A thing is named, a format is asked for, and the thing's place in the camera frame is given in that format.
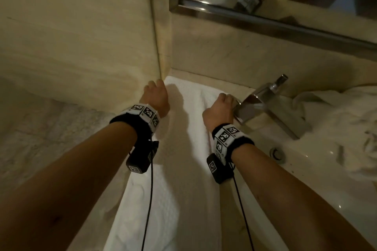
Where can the chrome sink drain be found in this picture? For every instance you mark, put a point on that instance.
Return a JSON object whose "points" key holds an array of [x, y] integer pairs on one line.
{"points": [[277, 154]]}

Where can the white sink basin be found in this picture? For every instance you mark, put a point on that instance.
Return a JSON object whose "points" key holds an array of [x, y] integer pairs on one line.
{"points": [[324, 195]]}

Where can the white waffle towel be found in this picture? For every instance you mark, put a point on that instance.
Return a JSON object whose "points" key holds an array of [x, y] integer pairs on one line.
{"points": [[182, 156]]}

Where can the person's left forearm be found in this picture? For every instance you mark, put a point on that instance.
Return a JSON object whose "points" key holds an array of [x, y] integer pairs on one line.
{"points": [[67, 189]]}

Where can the marker wrist band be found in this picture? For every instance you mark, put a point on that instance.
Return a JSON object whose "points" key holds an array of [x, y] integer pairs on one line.
{"points": [[228, 142], [141, 115]]}

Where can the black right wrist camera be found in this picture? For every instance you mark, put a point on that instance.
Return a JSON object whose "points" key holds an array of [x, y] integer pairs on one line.
{"points": [[218, 170]]}

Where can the beige marble countertop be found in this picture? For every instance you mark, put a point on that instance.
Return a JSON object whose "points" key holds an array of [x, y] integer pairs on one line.
{"points": [[235, 86]]}

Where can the right marker wrist band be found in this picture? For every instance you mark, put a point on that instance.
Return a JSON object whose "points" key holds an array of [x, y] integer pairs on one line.
{"points": [[228, 142]]}

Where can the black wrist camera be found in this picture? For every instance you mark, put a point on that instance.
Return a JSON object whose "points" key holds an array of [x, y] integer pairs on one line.
{"points": [[218, 170], [141, 156]]}

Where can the large white towel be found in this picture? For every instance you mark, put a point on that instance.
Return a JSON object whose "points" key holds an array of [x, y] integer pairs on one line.
{"points": [[338, 118]]}

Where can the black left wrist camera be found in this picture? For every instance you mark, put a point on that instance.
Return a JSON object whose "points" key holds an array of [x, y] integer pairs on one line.
{"points": [[141, 156]]}

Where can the chrome faucet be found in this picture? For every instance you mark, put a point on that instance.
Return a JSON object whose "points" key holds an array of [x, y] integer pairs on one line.
{"points": [[265, 100]]}

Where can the left marker wrist band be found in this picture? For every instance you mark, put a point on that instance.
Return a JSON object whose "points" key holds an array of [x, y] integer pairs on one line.
{"points": [[141, 115]]}

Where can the person's left hand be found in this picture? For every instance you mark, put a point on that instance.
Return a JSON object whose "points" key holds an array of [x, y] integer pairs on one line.
{"points": [[156, 98]]}

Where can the person's right hand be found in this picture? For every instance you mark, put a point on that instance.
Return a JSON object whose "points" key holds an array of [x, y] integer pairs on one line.
{"points": [[219, 112]]}

